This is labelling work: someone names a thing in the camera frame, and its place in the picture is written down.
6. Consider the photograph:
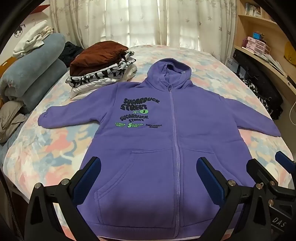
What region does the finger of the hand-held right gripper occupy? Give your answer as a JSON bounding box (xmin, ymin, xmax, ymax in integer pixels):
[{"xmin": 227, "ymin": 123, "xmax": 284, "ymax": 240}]
[
  {"xmin": 275, "ymin": 151, "xmax": 296, "ymax": 174},
  {"xmin": 246, "ymin": 159, "xmax": 278, "ymax": 193}
]

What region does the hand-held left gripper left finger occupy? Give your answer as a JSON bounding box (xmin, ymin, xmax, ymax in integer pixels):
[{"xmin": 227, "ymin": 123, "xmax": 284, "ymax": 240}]
[{"xmin": 24, "ymin": 156, "xmax": 102, "ymax": 241}]

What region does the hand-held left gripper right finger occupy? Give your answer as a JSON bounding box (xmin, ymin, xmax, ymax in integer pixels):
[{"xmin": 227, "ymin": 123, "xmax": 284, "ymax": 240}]
[{"xmin": 196, "ymin": 157, "xmax": 270, "ymax": 241}]

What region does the purple zip hoodie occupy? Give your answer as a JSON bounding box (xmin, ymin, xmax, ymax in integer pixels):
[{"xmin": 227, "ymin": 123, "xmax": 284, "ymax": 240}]
[{"xmin": 38, "ymin": 58, "xmax": 281, "ymax": 237}]

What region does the stack of folded clothes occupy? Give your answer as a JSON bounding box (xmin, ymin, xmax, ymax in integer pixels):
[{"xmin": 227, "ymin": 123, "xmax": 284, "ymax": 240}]
[{"xmin": 65, "ymin": 50, "xmax": 136, "ymax": 88}]

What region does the pile of white clothes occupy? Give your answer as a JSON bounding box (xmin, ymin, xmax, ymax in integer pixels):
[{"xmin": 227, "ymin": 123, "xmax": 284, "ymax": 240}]
[{"xmin": 13, "ymin": 20, "xmax": 55, "ymax": 58}]

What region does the pastel patterned bed blanket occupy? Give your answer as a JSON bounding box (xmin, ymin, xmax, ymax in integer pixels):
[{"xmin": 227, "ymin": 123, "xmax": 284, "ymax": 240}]
[{"xmin": 2, "ymin": 44, "xmax": 296, "ymax": 241}]

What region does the black bag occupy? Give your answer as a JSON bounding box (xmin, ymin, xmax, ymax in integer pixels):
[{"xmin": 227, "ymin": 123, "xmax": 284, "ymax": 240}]
[{"xmin": 232, "ymin": 49, "xmax": 284, "ymax": 120}]

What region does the folded cream satin garment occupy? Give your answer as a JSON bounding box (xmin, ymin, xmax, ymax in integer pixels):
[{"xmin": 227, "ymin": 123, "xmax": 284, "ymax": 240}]
[{"xmin": 69, "ymin": 64, "xmax": 137, "ymax": 100}]

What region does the stack of magazines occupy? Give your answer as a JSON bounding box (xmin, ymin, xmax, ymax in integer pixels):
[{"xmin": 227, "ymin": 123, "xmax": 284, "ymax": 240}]
[{"xmin": 261, "ymin": 54, "xmax": 288, "ymax": 78}]

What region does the crumpled beige cloth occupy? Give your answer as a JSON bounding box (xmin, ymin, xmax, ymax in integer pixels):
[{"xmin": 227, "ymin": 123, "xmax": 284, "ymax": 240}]
[{"xmin": 0, "ymin": 101, "xmax": 28, "ymax": 143}]

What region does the white cardboard box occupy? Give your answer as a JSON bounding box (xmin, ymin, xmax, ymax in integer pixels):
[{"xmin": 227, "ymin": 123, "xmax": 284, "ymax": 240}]
[{"xmin": 225, "ymin": 57, "xmax": 240, "ymax": 73}]

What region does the stack of pink boxes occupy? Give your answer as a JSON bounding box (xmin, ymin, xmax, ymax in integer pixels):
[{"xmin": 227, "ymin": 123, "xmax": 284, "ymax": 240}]
[{"xmin": 245, "ymin": 36, "xmax": 271, "ymax": 55}]

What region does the rolled blue-grey blanket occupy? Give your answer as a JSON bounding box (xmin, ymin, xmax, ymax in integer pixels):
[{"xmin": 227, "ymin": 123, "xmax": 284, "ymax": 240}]
[{"xmin": 0, "ymin": 32, "xmax": 67, "ymax": 114}]

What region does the folded brown garment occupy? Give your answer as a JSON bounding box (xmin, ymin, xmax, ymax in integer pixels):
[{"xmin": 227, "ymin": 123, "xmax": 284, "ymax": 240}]
[{"xmin": 69, "ymin": 41, "xmax": 129, "ymax": 76}]

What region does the black fuzzy garment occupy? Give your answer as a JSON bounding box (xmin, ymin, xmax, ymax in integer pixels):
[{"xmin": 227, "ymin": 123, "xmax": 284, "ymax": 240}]
[{"xmin": 58, "ymin": 41, "xmax": 85, "ymax": 67}]

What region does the wooden shelf unit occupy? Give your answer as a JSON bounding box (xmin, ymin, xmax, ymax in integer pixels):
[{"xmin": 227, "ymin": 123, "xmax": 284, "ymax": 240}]
[{"xmin": 232, "ymin": 0, "xmax": 296, "ymax": 102}]

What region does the row of books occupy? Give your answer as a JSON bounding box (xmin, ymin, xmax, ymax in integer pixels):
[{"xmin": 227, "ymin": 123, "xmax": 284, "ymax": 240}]
[{"xmin": 244, "ymin": 2, "xmax": 263, "ymax": 18}]

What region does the white leaf-print curtain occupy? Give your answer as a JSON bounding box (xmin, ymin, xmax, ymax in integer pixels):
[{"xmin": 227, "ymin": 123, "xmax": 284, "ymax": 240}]
[{"xmin": 47, "ymin": 0, "xmax": 238, "ymax": 61}]

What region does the white cable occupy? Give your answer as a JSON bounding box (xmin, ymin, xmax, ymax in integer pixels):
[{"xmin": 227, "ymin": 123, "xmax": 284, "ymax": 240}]
[{"xmin": 289, "ymin": 102, "xmax": 296, "ymax": 126}]

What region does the black figure wall sticker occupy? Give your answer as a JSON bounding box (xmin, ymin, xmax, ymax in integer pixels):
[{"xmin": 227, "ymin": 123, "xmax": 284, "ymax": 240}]
[{"xmin": 14, "ymin": 23, "xmax": 25, "ymax": 39}]

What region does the red wall shelf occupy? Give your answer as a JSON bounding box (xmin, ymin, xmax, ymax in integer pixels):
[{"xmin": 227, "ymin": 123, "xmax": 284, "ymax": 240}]
[{"xmin": 32, "ymin": 4, "xmax": 50, "ymax": 12}]

